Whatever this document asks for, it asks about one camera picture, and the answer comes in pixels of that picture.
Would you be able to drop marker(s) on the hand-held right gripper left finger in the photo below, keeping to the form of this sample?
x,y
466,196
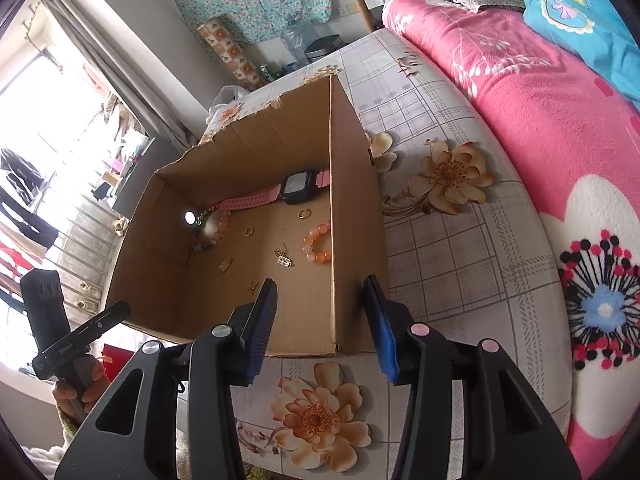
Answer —
x,y
262,330

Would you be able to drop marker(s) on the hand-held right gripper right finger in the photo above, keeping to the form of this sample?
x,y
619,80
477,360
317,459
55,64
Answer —
x,y
385,340

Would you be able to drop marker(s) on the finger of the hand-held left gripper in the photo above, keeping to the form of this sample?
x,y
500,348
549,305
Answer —
x,y
102,322

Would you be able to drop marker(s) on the small gold earring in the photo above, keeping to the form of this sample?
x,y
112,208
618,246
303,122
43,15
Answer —
x,y
300,213

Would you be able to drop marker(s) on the brown cardboard box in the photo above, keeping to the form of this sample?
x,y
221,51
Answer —
x,y
310,125

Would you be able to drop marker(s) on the person's left hand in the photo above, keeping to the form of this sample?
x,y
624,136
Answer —
x,y
95,382

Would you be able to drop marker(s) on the red gift bag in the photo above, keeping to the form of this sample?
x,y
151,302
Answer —
x,y
117,360

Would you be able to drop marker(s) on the metal railing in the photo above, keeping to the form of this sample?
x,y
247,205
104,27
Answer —
x,y
85,255

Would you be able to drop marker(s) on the floral tablecloth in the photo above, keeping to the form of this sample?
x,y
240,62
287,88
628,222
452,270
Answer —
x,y
450,270

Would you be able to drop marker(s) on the beige shoes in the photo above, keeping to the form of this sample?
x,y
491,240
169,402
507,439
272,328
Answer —
x,y
120,225

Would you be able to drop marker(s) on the hanging dark clothes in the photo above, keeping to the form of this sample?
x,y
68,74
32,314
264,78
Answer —
x,y
25,200

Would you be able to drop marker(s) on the white fluffy cloth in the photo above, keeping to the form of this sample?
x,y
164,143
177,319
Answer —
x,y
45,462

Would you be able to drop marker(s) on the dark grey panel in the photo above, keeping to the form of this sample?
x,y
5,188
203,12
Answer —
x,y
142,160

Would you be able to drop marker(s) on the white plastic bag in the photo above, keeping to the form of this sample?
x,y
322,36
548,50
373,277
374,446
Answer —
x,y
227,102

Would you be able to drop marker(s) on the grey curtain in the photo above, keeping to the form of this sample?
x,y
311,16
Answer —
x,y
125,65

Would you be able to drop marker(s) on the orange patterned box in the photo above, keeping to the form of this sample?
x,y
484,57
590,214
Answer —
x,y
230,50

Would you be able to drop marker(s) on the pink floral blanket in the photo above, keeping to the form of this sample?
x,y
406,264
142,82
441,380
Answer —
x,y
550,110

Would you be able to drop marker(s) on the turquoise garment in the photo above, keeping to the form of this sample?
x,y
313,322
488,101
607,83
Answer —
x,y
590,25

